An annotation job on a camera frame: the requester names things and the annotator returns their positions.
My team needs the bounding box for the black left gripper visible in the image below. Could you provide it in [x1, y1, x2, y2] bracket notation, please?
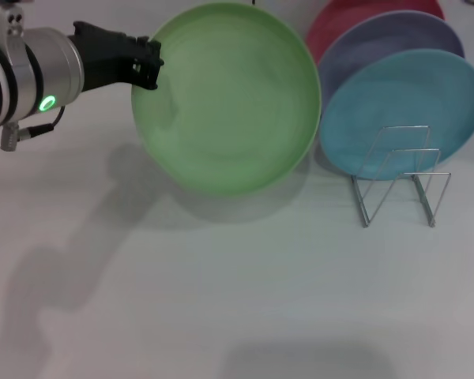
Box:
[66, 21, 165, 94]

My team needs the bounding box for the green round plate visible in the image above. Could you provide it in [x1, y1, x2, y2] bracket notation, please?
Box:
[130, 2, 322, 197]

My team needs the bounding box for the purple round plate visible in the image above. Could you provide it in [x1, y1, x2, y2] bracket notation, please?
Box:
[318, 10, 466, 116]

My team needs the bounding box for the blue round plate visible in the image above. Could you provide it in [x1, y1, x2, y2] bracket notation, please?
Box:
[318, 48, 474, 181]

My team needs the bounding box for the red round plate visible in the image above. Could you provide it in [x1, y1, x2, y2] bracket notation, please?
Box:
[306, 0, 446, 66]

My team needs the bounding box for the black cable with metal plug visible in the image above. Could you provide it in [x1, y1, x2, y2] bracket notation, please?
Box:
[0, 105, 66, 153]

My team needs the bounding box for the silver wire plate rack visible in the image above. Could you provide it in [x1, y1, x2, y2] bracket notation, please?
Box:
[350, 125, 453, 229]

